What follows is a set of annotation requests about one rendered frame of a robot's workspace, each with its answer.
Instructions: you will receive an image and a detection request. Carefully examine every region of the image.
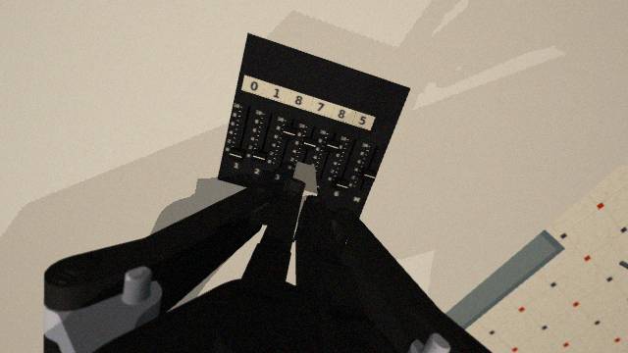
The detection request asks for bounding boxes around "black lighting desk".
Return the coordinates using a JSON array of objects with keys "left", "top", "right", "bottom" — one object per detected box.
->
[{"left": 218, "top": 33, "right": 410, "bottom": 218}]

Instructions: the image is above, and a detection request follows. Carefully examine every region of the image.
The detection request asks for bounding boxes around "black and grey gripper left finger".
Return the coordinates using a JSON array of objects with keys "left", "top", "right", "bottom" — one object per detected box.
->
[{"left": 43, "top": 162, "right": 306, "bottom": 353}]

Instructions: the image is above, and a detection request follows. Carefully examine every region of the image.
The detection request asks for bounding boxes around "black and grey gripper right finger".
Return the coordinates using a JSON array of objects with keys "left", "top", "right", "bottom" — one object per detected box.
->
[{"left": 292, "top": 164, "right": 492, "bottom": 353}]

